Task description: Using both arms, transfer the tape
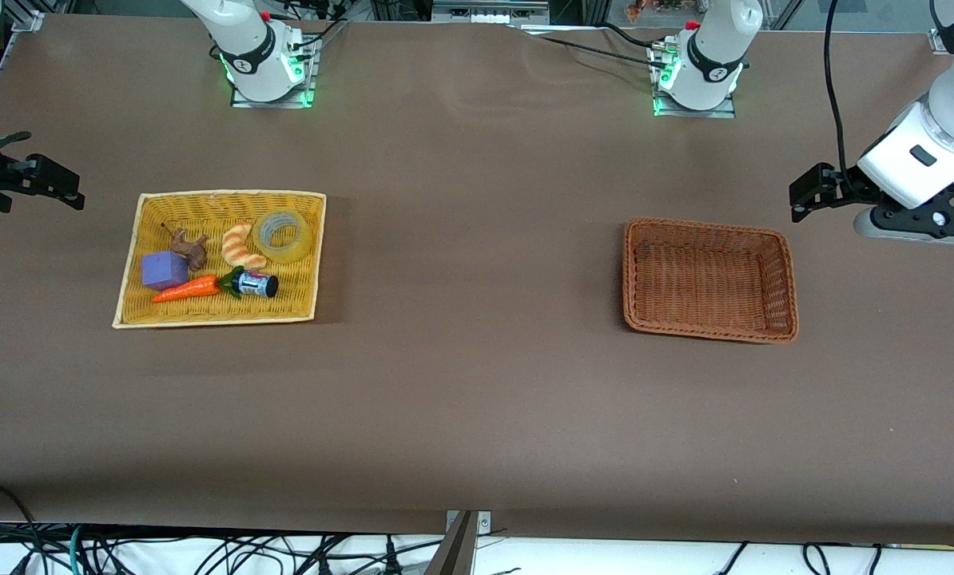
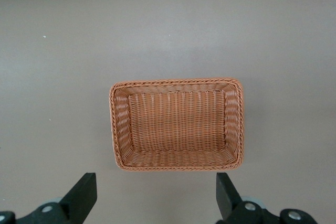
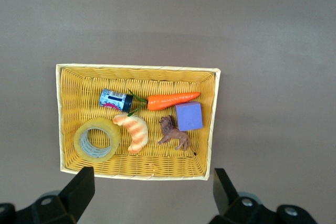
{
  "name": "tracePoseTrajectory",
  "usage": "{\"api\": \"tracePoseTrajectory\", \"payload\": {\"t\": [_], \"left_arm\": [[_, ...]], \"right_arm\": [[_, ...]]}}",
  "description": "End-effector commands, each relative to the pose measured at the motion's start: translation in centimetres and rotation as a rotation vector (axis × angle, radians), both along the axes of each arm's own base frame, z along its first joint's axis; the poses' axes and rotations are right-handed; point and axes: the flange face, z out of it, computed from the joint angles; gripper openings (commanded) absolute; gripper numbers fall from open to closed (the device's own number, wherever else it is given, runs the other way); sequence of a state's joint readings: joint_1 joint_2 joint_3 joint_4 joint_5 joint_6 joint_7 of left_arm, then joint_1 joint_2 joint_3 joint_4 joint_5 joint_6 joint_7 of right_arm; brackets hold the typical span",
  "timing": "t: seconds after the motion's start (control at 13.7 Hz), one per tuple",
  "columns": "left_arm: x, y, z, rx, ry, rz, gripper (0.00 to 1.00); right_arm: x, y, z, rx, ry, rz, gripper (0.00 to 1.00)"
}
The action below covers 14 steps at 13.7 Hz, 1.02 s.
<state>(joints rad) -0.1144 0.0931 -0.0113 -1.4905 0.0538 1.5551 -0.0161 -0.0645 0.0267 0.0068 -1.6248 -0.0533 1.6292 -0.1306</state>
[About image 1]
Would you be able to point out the brown wicker basket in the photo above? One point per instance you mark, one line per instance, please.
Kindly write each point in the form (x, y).
(709, 279)

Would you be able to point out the metal table edge bracket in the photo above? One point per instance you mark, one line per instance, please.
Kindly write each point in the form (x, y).
(483, 523)

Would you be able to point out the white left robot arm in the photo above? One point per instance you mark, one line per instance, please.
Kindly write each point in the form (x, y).
(948, 136)

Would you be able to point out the grey power strip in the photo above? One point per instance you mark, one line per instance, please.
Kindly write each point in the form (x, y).
(489, 11)

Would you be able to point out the yellow wicker tray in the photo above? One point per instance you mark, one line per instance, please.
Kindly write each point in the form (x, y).
(293, 295)

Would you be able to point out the purple foam cube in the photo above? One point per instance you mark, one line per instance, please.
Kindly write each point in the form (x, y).
(164, 271)

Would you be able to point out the small black can blue label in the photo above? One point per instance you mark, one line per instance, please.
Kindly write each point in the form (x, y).
(257, 283)

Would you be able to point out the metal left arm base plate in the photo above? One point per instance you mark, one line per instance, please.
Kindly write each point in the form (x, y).
(729, 108)

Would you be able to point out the orange toy carrot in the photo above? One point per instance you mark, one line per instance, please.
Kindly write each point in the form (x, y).
(185, 290)

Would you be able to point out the brown table cover sheet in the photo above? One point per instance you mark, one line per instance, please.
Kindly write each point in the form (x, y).
(477, 399)

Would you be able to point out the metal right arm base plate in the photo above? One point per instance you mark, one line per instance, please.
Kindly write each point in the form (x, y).
(311, 80)

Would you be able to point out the aluminium frame corner profile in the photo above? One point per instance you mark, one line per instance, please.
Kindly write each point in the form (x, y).
(28, 21)
(939, 41)

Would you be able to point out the toy croissant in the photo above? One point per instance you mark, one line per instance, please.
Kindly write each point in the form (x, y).
(239, 246)

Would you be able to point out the brown ginger root toy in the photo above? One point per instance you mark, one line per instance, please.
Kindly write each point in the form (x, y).
(193, 249)

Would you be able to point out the clear yellowish tape roll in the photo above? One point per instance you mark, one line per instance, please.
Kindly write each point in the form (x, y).
(305, 243)

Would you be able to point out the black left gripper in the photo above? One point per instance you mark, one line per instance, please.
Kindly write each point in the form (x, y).
(844, 189)

